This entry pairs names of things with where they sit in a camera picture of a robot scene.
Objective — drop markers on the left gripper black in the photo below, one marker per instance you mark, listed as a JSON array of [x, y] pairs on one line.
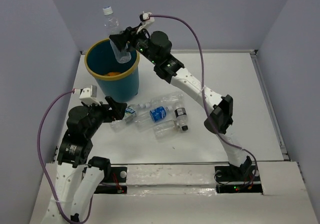
[[117, 112]]

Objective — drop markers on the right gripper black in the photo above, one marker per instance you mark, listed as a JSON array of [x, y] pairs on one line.
[[121, 39]]

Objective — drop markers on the green label water bottle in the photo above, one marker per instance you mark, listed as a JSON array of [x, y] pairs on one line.
[[131, 112]]

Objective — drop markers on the tall clear bottle white cap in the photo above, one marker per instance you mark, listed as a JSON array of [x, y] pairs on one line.
[[113, 27]]

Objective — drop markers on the orange juice bottle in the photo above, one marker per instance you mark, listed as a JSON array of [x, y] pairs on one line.
[[111, 74]]

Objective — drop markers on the blue label Pocari bottle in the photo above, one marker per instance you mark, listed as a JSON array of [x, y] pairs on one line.
[[149, 119]]

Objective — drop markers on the clear bottle with black label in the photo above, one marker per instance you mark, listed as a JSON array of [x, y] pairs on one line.
[[181, 116]]

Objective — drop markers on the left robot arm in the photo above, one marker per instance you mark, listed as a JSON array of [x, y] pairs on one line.
[[77, 176]]

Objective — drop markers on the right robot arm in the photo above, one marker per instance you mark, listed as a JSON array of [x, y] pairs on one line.
[[156, 48]]

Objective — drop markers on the teal bin with yellow rim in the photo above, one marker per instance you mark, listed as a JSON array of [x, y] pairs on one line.
[[100, 60]]

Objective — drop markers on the clear jar with metal lid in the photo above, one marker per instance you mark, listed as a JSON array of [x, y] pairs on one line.
[[166, 129]]

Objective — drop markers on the large crushed clear bottle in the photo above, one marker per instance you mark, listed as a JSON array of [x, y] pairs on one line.
[[166, 99]]

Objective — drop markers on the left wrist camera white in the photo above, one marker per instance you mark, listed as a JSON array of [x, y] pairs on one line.
[[88, 95]]

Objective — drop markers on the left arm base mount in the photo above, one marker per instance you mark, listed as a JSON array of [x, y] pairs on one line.
[[115, 184]]

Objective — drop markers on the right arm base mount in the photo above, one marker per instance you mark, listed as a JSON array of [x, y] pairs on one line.
[[227, 183]]

